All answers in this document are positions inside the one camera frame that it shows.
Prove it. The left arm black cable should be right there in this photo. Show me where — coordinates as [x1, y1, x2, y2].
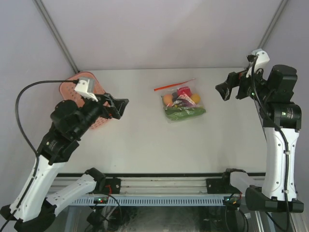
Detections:
[14, 80, 78, 158]

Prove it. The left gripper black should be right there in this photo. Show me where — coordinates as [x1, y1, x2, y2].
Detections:
[74, 91, 129, 138]

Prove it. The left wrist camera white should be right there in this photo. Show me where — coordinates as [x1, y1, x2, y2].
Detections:
[74, 77, 98, 102]

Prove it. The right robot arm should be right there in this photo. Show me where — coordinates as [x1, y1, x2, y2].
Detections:
[215, 65, 304, 213]

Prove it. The orange fake fruit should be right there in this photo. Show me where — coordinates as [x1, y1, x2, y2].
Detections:
[190, 93, 201, 104]

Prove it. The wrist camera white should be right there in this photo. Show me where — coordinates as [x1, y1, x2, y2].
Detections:
[246, 48, 270, 77]
[74, 77, 98, 102]

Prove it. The clear zip top bag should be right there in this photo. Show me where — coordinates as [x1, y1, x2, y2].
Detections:
[154, 78, 206, 123]

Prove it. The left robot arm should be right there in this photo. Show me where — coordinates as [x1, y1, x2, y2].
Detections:
[0, 93, 129, 232]

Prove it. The pink plastic basket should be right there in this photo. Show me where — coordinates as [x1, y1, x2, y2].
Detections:
[59, 72, 109, 130]

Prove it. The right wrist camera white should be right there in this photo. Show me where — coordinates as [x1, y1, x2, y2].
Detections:
[246, 48, 270, 77]

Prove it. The red fake apple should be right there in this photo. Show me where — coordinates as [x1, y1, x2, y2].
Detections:
[177, 86, 192, 97]

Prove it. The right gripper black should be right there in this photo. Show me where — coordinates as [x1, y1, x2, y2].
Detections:
[216, 63, 273, 104]

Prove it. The purple fake eggplant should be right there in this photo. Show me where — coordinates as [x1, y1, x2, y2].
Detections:
[177, 95, 196, 108]

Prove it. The slotted cable duct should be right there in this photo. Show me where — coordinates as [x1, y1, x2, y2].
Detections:
[70, 195, 231, 206]

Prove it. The aluminium rail frame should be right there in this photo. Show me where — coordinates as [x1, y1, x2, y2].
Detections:
[48, 173, 266, 195]

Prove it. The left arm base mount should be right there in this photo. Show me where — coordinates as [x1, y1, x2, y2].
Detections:
[92, 177, 121, 194]

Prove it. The green fake lettuce leaf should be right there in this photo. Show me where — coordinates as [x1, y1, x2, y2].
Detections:
[164, 107, 206, 121]

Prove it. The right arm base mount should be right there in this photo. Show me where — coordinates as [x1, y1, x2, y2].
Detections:
[206, 178, 240, 194]

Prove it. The orange fake peach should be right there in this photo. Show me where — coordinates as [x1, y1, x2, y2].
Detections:
[162, 94, 173, 106]

